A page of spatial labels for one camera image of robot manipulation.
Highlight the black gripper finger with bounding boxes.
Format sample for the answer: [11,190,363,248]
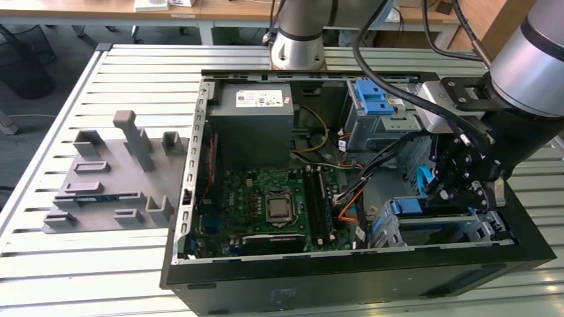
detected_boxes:
[439,180,497,213]
[425,131,491,199]

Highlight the blue data wire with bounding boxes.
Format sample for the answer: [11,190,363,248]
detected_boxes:
[415,164,437,199]

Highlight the hard disk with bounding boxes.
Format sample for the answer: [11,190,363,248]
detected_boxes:
[391,196,480,219]

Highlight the metal disk bay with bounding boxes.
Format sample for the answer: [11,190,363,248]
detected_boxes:
[369,194,501,248]

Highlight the metal optical drive cage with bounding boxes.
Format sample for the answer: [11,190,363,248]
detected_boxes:
[343,79,444,153]

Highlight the blue plastic drive latch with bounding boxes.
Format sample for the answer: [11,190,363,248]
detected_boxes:
[355,79,396,115]

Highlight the black RAM stick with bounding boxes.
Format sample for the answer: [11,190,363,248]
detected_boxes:
[303,167,325,244]

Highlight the wooden cabinet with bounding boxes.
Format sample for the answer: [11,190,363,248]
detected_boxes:
[448,0,564,92]

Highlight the green motherboard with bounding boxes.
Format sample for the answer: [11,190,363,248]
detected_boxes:
[196,166,353,258]

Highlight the CPU socket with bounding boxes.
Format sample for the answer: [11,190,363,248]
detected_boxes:
[261,188,300,229]

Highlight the silver CPU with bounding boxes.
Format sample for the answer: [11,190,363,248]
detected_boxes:
[267,197,292,221]

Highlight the black PC case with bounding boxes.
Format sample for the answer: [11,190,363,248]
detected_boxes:
[159,69,557,315]

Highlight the grey power supply unit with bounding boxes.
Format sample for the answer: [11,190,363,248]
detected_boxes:
[205,82,295,169]

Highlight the black graphics card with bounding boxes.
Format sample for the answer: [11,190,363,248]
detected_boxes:
[240,232,308,256]

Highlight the grey parts rack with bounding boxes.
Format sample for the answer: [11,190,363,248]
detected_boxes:
[40,110,191,235]

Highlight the wooden desk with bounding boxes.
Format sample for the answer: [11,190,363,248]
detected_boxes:
[0,0,469,50]

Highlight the black mesh bin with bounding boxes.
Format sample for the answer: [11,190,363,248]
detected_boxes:
[0,23,57,100]

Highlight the grey metal foot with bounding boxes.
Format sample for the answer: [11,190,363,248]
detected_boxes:
[0,108,21,136]

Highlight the black wire bundle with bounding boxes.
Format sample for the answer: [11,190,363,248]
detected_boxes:
[336,127,437,205]

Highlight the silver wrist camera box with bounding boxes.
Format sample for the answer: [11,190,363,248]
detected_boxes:
[416,81,467,135]

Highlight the black camera bracket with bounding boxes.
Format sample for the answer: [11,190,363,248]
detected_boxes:
[440,76,508,112]

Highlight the orange wire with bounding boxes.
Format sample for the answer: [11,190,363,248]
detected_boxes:
[336,201,360,226]

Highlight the yellow wire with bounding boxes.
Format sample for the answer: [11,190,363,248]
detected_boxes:
[289,104,331,153]

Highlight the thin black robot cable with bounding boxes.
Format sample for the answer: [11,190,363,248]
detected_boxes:
[423,0,495,67]

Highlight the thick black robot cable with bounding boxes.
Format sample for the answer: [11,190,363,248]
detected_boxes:
[352,0,495,145]

